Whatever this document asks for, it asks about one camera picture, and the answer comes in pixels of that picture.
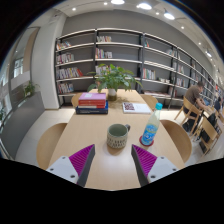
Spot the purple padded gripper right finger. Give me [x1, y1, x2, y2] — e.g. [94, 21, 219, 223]
[131, 145, 178, 187]

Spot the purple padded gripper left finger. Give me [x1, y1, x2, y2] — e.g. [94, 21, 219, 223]
[47, 144, 95, 187]

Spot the clear plastic water bottle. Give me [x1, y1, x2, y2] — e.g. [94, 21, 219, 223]
[142, 103, 163, 145]

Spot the round red coaster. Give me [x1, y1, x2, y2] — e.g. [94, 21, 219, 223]
[139, 135, 154, 147]

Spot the wooden chair near left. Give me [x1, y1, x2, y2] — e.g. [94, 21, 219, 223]
[36, 123, 67, 170]

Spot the wooden chair near right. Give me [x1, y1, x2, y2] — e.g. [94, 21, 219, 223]
[161, 119, 192, 162]

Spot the grey-green ceramic mug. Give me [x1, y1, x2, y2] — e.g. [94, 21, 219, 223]
[107, 124, 130, 149]

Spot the open white magazine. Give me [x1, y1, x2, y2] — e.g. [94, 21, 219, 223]
[122, 102, 151, 114]

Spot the dark blue bottom book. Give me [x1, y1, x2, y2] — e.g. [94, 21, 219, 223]
[75, 101, 108, 114]

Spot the wooden chair far right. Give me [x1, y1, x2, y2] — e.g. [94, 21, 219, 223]
[141, 94, 158, 110]

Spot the wooden chair far left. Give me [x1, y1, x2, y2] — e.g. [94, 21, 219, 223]
[71, 92, 82, 107]

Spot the red middle book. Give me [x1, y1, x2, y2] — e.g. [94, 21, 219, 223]
[78, 100, 106, 108]

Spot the wooden chair under man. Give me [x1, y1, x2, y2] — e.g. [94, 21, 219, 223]
[177, 98, 202, 134]

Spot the wooden chair right foreground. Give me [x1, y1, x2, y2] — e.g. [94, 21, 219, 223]
[192, 117, 222, 155]

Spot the pink top book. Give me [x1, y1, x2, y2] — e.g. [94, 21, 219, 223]
[79, 92, 106, 100]

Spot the seated man brown shirt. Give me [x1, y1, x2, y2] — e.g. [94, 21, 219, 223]
[182, 81, 206, 132]

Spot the small plant by window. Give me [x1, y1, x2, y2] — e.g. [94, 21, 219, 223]
[24, 82, 38, 98]

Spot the seated person far right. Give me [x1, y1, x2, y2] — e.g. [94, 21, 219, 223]
[214, 96, 223, 113]

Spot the potted green leafy plant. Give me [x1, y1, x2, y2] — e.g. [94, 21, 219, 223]
[87, 64, 141, 101]

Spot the large grey bookshelf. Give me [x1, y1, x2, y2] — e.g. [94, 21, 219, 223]
[55, 28, 216, 108]

